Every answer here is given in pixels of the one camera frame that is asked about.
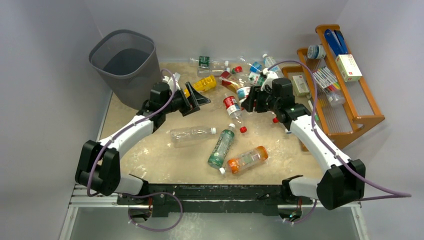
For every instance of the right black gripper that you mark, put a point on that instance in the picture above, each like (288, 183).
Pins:
(255, 102)

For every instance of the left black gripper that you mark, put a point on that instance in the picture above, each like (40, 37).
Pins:
(197, 100)

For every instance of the red blue label bottle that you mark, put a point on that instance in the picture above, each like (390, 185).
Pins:
(242, 93)

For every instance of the red label water bottle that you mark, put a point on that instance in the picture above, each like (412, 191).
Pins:
(233, 110)

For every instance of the clear bottle white cap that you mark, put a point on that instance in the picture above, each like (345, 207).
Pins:
(190, 134)

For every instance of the orange label bottle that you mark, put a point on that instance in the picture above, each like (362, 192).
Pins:
(245, 160)

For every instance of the green tea bottle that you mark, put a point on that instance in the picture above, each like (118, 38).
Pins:
(222, 147)

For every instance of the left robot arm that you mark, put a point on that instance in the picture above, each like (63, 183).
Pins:
(99, 164)

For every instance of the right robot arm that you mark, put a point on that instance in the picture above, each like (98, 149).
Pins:
(342, 181)

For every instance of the grey mesh waste bin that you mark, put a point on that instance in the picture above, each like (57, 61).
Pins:
(127, 62)

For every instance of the red bottle cap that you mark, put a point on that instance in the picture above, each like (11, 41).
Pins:
(243, 129)

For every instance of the green white label bottle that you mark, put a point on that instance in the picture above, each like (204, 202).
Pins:
(247, 78)

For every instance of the yellow plastic bottle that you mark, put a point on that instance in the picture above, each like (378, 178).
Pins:
(205, 84)

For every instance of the amber tea bottle red label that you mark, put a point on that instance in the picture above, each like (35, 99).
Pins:
(231, 82)

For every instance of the green label clear bottle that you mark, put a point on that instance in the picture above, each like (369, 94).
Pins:
(207, 66)

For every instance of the blue label water bottle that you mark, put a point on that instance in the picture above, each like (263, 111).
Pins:
(270, 61)

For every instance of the green white small box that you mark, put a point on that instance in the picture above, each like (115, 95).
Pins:
(300, 86)

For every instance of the wooden tiered rack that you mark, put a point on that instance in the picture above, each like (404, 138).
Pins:
(360, 113)

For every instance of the pack of coloured markers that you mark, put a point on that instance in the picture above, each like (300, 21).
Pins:
(326, 80)

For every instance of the round tape roll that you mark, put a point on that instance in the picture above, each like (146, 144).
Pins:
(316, 52)

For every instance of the small clear jar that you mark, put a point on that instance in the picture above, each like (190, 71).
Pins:
(335, 98)

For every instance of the white red box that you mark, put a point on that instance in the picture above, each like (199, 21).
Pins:
(348, 68)

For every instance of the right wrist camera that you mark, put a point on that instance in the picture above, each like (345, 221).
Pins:
(269, 76)

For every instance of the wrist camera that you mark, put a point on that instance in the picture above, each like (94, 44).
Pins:
(269, 76)
(173, 82)

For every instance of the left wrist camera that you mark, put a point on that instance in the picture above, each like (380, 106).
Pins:
(173, 82)

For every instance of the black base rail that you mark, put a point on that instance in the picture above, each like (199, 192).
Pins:
(267, 200)

